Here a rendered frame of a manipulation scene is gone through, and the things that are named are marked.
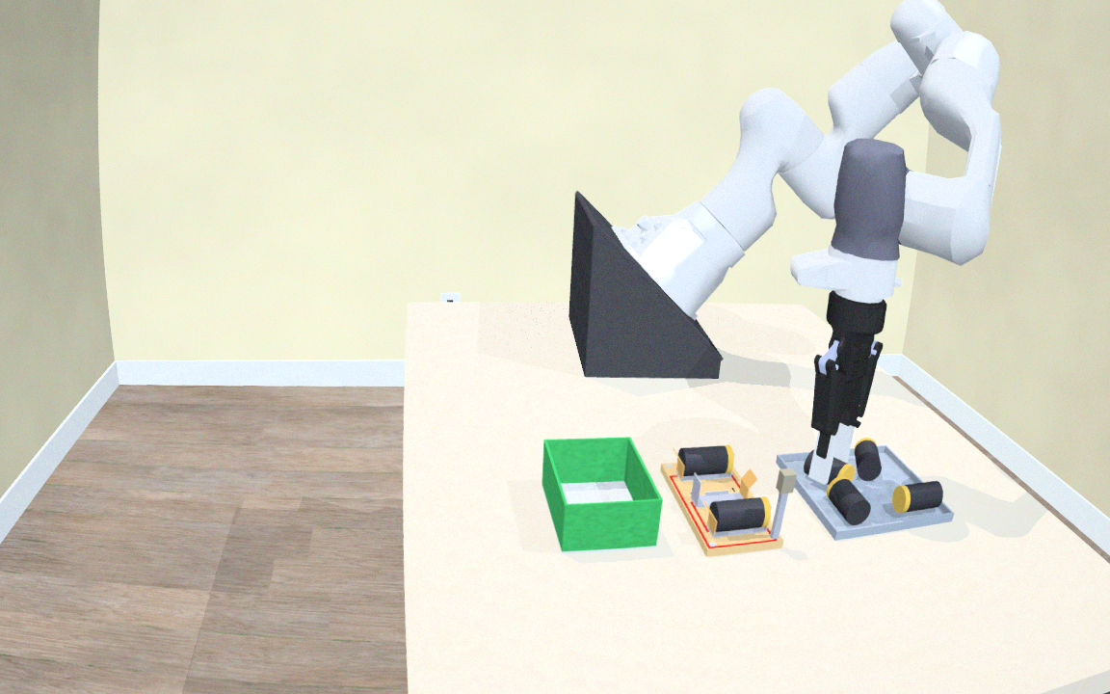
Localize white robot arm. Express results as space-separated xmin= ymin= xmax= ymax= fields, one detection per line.
xmin=612 ymin=0 xmax=1002 ymax=320

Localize light blue tray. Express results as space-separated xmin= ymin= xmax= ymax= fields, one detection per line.
xmin=776 ymin=445 xmax=955 ymax=541

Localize green open-top box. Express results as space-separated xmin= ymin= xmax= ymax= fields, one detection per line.
xmin=542 ymin=437 xmax=663 ymax=554

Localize black battery with yellow end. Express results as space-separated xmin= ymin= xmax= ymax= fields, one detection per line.
xmin=892 ymin=481 xmax=944 ymax=513
xmin=827 ymin=476 xmax=871 ymax=525
xmin=804 ymin=449 xmax=855 ymax=485
xmin=709 ymin=496 xmax=771 ymax=532
xmin=854 ymin=437 xmax=882 ymax=481
xmin=678 ymin=445 xmax=734 ymax=476

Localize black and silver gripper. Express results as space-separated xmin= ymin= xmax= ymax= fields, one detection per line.
xmin=808 ymin=291 xmax=886 ymax=485

